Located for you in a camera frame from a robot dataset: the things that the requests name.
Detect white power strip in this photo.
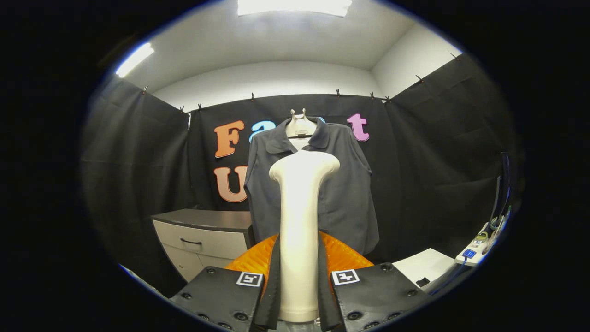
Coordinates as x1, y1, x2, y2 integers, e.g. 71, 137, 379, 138
455, 223, 504, 267

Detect row of black cloth clips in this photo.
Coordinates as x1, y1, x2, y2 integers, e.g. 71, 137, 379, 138
142, 52, 459, 113

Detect black backdrop cloth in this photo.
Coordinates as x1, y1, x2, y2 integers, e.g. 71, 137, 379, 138
81, 53, 521, 296

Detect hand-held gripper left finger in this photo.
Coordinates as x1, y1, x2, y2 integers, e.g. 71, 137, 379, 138
170, 234, 283, 332

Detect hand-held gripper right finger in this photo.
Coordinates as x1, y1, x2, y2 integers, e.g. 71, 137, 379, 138
318, 231, 430, 332

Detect dark grey button shirt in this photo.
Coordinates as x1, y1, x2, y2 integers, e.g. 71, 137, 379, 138
243, 117, 380, 255

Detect large rectangular ceiling light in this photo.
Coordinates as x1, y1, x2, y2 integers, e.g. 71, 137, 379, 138
237, 0, 352, 18

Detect narrow ceiling light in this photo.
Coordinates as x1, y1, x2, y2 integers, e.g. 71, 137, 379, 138
115, 42, 155, 78

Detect beige drawer cabinet dark top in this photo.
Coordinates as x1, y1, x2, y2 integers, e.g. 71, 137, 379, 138
151, 208, 255, 283

